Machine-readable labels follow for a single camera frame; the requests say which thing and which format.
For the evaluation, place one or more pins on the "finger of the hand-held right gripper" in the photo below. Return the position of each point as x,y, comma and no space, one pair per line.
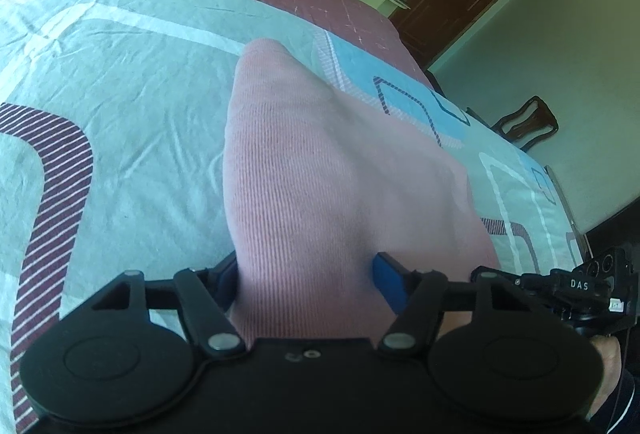
532,281

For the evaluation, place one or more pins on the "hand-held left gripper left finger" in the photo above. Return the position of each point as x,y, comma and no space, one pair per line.
227,281

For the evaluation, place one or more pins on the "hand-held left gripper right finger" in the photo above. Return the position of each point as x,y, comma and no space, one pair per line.
386,281

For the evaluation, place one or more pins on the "pink sweater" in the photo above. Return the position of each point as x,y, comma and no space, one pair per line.
310,189

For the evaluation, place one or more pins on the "person's right forearm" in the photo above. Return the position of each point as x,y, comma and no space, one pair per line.
627,409

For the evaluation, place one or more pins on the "person's right hand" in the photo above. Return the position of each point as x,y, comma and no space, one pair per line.
609,364

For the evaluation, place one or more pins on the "dark wooden chair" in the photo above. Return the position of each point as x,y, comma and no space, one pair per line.
530,121

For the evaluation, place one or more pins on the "light blue patterned bedsheet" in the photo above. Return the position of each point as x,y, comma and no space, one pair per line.
125,89

